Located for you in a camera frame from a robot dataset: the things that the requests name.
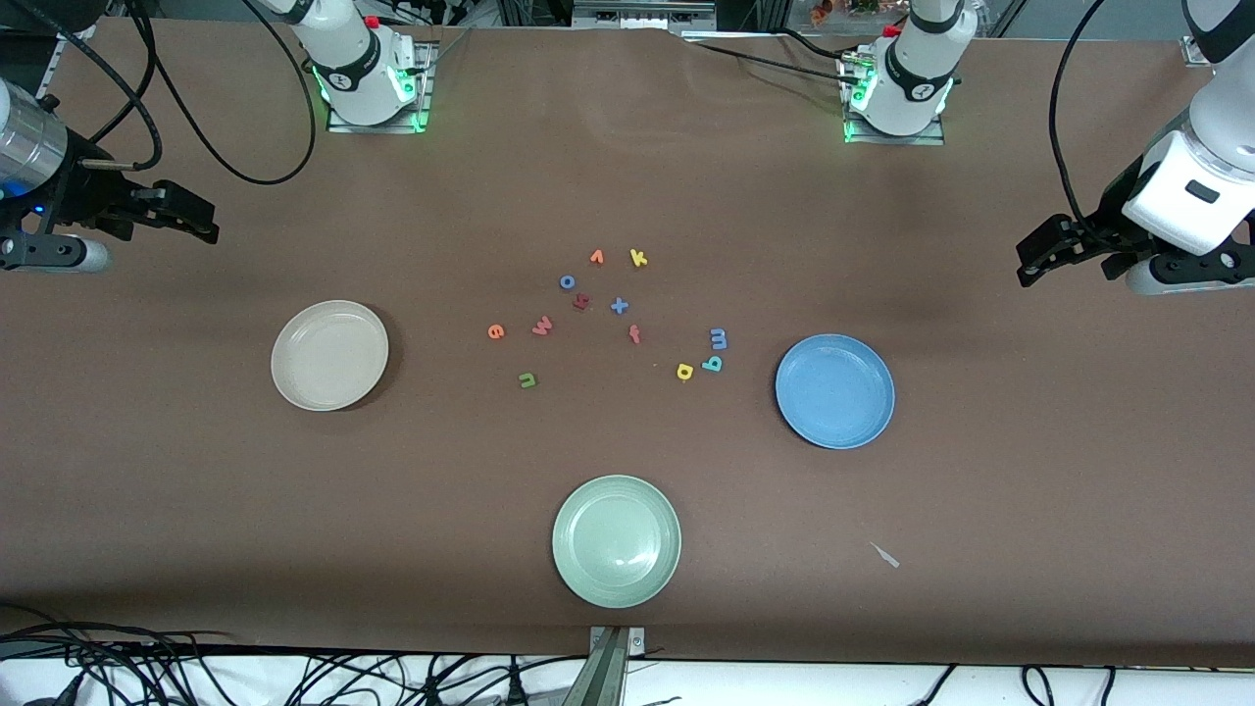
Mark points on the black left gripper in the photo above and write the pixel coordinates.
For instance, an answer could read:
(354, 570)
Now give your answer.
(1106, 226)

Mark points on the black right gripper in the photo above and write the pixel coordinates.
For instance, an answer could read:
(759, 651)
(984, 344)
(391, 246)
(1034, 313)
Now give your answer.
(80, 193)

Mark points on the blue foam letter m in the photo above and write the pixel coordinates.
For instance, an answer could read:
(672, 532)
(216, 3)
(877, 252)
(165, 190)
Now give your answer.
(719, 338)

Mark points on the teal foam letter b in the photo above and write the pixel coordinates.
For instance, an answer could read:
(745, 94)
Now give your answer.
(713, 364)

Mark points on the pink foam letter w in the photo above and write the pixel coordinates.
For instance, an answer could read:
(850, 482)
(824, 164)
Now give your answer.
(542, 326)

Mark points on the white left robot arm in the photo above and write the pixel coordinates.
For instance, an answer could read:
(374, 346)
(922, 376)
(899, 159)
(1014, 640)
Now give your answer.
(912, 88)

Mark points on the beige brown plate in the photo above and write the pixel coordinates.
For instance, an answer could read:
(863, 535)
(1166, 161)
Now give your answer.
(330, 355)

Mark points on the blue plate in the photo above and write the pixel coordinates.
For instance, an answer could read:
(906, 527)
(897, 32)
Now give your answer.
(833, 392)

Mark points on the brown table mat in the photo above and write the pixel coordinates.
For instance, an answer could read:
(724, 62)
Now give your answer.
(196, 490)

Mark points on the pale green plate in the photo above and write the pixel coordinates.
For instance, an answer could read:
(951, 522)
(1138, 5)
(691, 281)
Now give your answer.
(616, 541)

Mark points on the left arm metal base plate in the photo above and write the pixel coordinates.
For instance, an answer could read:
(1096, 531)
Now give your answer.
(927, 138)

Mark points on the aluminium frame rail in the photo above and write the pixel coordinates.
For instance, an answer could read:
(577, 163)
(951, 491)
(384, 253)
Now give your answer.
(1191, 51)

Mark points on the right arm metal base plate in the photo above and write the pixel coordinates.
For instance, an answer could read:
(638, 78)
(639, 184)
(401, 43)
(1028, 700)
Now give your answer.
(424, 98)

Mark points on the aluminium frame crossbar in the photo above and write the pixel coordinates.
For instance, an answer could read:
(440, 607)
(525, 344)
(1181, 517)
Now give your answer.
(642, 15)

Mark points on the aluminium camera post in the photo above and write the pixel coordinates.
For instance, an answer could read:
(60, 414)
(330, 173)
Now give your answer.
(608, 677)

